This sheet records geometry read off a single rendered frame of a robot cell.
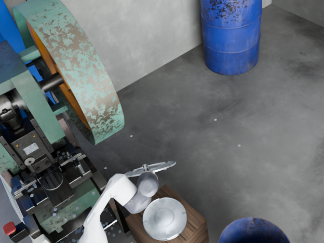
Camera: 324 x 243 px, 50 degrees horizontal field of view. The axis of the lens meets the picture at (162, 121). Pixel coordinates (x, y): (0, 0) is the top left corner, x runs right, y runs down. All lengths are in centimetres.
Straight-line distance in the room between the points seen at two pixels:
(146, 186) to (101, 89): 50
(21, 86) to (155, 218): 119
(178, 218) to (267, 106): 157
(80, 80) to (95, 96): 10
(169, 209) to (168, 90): 160
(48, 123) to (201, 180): 146
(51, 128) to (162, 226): 95
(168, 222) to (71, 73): 122
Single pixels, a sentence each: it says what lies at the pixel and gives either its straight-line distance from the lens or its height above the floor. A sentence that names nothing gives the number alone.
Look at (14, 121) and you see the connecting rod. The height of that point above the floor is 127.
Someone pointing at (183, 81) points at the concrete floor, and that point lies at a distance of 376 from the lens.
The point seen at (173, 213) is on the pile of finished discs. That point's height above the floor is 38.
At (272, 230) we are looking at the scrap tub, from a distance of 231.
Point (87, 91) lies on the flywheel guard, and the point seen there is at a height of 147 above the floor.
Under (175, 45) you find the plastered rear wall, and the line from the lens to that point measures 399.
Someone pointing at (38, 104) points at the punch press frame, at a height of 134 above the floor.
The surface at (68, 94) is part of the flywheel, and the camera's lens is 226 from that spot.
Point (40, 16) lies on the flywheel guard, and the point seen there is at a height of 173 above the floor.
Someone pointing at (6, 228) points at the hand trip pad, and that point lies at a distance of 225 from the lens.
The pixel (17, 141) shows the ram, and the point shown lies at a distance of 202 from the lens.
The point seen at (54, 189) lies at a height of 78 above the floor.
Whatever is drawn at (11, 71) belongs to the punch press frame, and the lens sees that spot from 188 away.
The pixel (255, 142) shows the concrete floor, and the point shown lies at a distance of 317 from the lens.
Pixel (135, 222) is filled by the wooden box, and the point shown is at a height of 35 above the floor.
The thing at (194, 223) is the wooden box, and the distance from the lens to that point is 238.
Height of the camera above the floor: 249
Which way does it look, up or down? 47 degrees down
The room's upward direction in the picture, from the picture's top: 12 degrees counter-clockwise
